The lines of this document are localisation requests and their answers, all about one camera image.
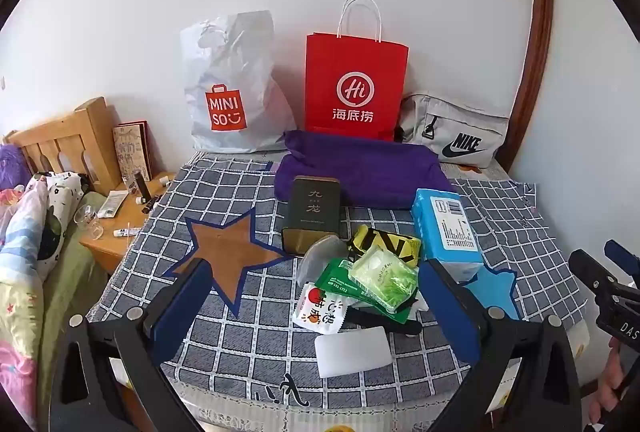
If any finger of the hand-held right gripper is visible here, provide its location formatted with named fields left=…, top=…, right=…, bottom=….
left=569, top=249, right=620, bottom=297
left=603, top=239, right=640, bottom=272

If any floral quilt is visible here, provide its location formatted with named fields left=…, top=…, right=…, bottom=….
left=0, top=182, right=51, bottom=429

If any purple plush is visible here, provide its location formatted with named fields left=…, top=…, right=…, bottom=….
left=0, top=143, right=31, bottom=191

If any grey waist bag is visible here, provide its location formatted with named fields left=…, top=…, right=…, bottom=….
left=397, top=94, right=511, bottom=169

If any white plastic bag red label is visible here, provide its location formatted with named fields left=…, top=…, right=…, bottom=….
left=180, top=11, right=299, bottom=153

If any grey checked tablecloth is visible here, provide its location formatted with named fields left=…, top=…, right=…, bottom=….
left=85, top=149, right=589, bottom=419

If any black white patterned pillow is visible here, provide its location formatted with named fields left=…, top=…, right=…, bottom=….
left=30, top=171, right=87, bottom=283

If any white foam block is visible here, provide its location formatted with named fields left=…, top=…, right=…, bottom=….
left=314, top=325, right=394, bottom=379

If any purple towel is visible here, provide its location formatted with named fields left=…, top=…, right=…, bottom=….
left=274, top=129, right=456, bottom=209

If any brown illustrated book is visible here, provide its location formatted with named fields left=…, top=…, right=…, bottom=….
left=112, top=121, right=154, bottom=186

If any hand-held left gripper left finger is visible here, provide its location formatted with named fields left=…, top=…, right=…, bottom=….
left=50, top=257, right=217, bottom=432

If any blue tissue pack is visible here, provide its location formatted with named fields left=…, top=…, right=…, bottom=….
left=411, top=188, right=485, bottom=280

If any green bedsheet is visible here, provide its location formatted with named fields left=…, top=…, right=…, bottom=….
left=39, top=192, right=109, bottom=393

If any grey round pad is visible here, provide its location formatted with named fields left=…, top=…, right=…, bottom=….
left=298, top=235, right=349, bottom=286

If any wooden headboard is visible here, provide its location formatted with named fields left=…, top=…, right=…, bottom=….
left=5, top=96, right=124, bottom=199

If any red paper bag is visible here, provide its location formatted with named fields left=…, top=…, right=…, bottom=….
left=305, top=0, right=410, bottom=142

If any brown wooden door frame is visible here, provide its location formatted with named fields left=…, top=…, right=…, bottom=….
left=505, top=0, right=556, bottom=173

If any white red snack packet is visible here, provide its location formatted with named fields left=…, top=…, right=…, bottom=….
left=291, top=282, right=349, bottom=332

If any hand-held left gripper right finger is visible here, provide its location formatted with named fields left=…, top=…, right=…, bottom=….
left=418, top=257, right=584, bottom=432

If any person's right hand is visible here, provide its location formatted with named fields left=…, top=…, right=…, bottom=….
left=588, top=346, right=640, bottom=426

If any dark green tin box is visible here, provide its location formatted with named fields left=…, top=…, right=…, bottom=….
left=280, top=175, right=343, bottom=257

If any clear glass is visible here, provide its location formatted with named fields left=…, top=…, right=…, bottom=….
left=75, top=205, right=105, bottom=238

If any small dark bottle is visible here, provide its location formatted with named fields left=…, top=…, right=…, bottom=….
left=127, top=175, right=151, bottom=205

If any light green wipe packet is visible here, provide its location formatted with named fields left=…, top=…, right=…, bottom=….
left=350, top=245, right=419, bottom=313

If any yellow black packet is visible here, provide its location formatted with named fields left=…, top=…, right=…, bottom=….
left=347, top=225, right=422, bottom=269

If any wooden nightstand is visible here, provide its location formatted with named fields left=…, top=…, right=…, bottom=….
left=79, top=172, right=176, bottom=274

